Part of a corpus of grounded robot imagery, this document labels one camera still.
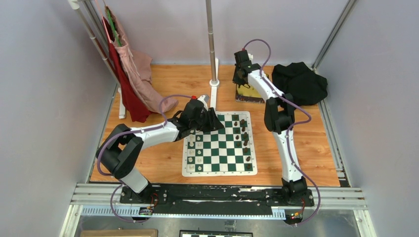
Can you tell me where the white stand base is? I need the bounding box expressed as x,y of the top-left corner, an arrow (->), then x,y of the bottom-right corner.
209,58 -> 220,110

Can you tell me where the green white chess board mat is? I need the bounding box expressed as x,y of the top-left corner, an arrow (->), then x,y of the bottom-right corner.
182,111 -> 258,177

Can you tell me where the decorated gold tin box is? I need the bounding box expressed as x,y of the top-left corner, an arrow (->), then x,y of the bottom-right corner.
233,74 -> 266,104

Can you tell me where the metal stand pole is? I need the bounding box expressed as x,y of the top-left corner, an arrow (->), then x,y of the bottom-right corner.
205,0 -> 216,82

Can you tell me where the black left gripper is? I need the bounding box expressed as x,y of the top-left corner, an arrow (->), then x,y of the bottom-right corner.
190,108 -> 224,133

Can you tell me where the black cloth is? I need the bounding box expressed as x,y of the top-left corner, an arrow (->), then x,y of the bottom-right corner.
272,62 -> 328,106

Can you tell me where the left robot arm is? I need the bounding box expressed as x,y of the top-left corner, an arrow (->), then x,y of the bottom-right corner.
96,99 -> 224,204

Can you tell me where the red cloth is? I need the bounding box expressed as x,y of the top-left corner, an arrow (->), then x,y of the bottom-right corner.
102,17 -> 151,123

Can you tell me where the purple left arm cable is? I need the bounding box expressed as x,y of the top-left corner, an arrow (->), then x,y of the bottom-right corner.
96,94 -> 197,224

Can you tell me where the white clothes rack pole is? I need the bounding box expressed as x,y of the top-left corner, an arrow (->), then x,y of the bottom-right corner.
67,0 -> 126,119

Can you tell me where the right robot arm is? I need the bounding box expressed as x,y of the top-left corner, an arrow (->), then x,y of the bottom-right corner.
233,49 -> 310,206

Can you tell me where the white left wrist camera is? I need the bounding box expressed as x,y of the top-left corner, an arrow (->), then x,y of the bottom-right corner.
198,94 -> 210,107

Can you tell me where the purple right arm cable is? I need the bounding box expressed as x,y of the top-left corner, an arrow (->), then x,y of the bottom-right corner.
241,39 -> 322,227

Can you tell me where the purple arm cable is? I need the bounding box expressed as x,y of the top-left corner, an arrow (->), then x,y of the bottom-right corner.
96,94 -> 197,224
241,39 -> 322,227

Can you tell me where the pink cloth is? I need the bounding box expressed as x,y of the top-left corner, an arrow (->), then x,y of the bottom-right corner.
105,6 -> 178,113

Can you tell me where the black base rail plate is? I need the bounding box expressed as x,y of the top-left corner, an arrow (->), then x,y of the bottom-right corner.
120,184 -> 315,215

